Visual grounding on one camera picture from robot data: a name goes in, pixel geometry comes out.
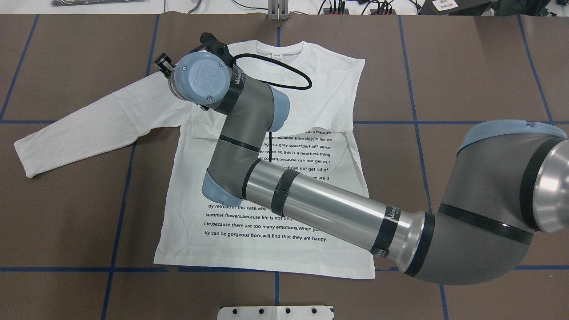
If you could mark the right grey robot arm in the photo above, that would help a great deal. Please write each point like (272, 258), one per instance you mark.
(510, 180)

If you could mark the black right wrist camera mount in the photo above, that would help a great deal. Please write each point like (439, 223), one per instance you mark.
(212, 45)

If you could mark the white long-sleeve printed shirt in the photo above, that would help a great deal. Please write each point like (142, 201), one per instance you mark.
(316, 140)

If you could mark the dark box with white label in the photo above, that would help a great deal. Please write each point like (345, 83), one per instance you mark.
(454, 7)

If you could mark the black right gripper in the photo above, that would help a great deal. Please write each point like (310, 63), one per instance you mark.
(163, 62)

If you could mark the dark circuit board strip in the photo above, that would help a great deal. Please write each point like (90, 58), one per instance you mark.
(88, 2)

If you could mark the black power strip with plugs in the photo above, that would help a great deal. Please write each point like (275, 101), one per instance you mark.
(357, 7)

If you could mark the white perforated base plate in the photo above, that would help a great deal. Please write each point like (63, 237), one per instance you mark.
(303, 312)

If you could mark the grey aluminium profile post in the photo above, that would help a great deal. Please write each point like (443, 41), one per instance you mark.
(278, 10)

